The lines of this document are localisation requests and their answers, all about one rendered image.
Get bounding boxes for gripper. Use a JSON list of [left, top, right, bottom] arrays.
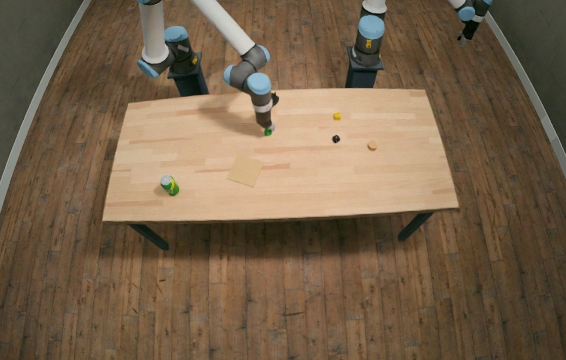
[[461, 19, 480, 41], [255, 109, 275, 130]]

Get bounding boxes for tan mat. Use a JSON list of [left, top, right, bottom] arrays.
[[226, 154, 265, 189]]

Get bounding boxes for wooden table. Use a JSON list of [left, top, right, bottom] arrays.
[[101, 88, 461, 252]]

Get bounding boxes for green can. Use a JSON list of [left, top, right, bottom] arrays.
[[159, 173, 181, 198]]

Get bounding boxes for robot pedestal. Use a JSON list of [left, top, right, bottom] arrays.
[[166, 52, 210, 98], [344, 47, 385, 90]]

